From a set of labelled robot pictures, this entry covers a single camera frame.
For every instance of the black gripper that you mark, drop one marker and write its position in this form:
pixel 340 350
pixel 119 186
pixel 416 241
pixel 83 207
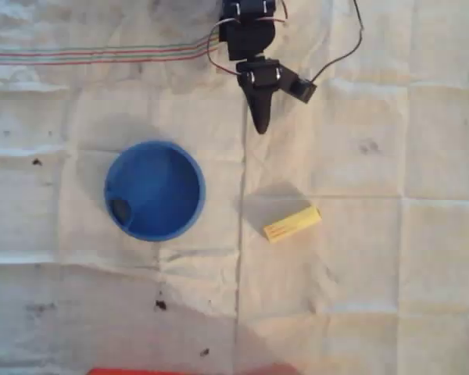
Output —
pixel 260 94

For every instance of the yellow rectangular block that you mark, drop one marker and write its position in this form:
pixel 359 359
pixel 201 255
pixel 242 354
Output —
pixel 293 225

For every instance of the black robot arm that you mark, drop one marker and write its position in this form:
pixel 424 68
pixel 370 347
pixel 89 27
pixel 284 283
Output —
pixel 250 39

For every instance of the blue plastic bowl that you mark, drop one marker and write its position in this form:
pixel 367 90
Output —
pixel 156 222

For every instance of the white cloth with stripes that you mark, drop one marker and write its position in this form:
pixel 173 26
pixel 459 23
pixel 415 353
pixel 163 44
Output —
pixel 375 273

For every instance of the red flat object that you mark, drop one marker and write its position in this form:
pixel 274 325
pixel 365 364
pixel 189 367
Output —
pixel 180 371

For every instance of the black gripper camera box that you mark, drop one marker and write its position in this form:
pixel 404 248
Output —
pixel 303 89

